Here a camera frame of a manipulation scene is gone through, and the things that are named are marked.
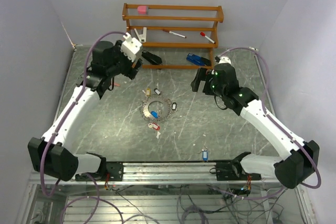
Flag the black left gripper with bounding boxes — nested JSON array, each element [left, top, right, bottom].
[[108, 39, 144, 80]]

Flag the silver keyring chain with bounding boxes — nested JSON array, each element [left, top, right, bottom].
[[140, 97, 174, 123]]

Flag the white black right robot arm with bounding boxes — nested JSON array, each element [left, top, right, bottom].
[[191, 57, 321, 189]]

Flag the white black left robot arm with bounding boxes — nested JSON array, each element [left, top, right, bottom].
[[28, 38, 142, 181]]

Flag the blue stapler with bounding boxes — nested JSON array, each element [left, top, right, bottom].
[[186, 53, 212, 66]]

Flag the white plastic clip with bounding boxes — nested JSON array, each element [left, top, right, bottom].
[[133, 27, 147, 43]]

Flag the black stapler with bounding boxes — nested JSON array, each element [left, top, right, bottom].
[[141, 50, 162, 66]]

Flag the black key tag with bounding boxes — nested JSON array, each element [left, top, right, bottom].
[[154, 88, 161, 95], [172, 102, 177, 111]]

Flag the red capped white marker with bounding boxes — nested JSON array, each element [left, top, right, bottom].
[[200, 32, 215, 44]]

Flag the red white marker pen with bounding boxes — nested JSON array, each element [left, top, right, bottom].
[[162, 29, 187, 39]]

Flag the pink eraser block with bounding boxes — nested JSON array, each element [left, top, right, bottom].
[[137, 5, 149, 15]]

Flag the brown wooden shelf rack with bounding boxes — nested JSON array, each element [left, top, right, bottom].
[[122, 3, 224, 69]]

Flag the red key tag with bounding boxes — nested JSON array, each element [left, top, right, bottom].
[[148, 123, 160, 131]]

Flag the blue key tag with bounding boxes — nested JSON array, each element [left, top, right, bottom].
[[201, 148, 208, 162]]

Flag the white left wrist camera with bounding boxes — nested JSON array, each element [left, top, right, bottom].
[[121, 33, 142, 62]]

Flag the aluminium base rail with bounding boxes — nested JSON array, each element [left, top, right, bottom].
[[28, 161, 305, 185]]

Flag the loose cables under table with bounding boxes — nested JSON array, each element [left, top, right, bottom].
[[104, 183, 297, 224]]

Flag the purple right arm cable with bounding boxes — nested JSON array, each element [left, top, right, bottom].
[[219, 47, 322, 200]]

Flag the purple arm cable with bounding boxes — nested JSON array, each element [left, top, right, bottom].
[[219, 47, 322, 200], [39, 31, 129, 224]]

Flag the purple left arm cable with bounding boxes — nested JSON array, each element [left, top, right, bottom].
[[39, 31, 129, 224]]

